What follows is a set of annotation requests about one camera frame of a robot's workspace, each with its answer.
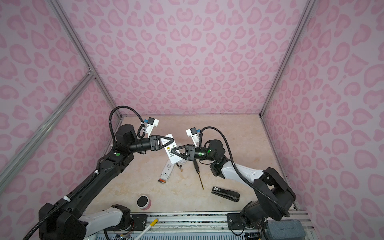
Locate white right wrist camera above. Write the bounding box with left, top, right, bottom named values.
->
left=186, top=128, right=201, bottom=147

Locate grey cloth pad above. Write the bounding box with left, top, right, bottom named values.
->
left=265, top=220, right=307, bottom=240

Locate black right camera cable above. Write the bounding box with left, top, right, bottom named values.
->
left=200, top=126, right=291, bottom=218

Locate black left camera cable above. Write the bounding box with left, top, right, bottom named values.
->
left=108, top=105, right=145, bottom=142

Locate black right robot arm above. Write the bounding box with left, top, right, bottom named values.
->
left=171, top=140, right=296, bottom=229

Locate black yellow handled screwdriver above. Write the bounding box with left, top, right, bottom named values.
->
left=193, top=159, right=204, bottom=189

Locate aluminium frame strut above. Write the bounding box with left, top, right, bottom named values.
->
left=259, top=0, right=319, bottom=119
left=1, top=1, right=117, bottom=193

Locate pink black tape roll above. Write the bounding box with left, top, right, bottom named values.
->
left=137, top=195, right=152, bottom=211

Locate yellow capped white marker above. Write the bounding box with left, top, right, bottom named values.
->
left=135, top=219, right=158, bottom=240

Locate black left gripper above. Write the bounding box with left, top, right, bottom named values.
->
left=128, top=135, right=174, bottom=154

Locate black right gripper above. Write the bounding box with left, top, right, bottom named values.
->
left=173, top=145, right=218, bottom=164

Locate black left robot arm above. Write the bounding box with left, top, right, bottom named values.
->
left=24, top=125, right=174, bottom=240

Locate aluminium frame strut left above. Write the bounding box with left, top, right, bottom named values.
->
left=1, top=1, right=117, bottom=193

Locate black camera cable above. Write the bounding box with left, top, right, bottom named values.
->
left=200, top=126, right=291, bottom=218
left=108, top=105, right=145, bottom=142

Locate aluminium frame strut right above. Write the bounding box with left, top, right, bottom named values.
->
left=259, top=0, right=319, bottom=119

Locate black stapler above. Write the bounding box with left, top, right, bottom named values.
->
left=211, top=187, right=240, bottom=203

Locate white remote control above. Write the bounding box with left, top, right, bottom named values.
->
left=158, top=160, right=175, bottom=184
left=164, top=133, right=187, bottom=165

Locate aluminium rail base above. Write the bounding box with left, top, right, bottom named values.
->
left=80, top=209, right=319, bottom=240

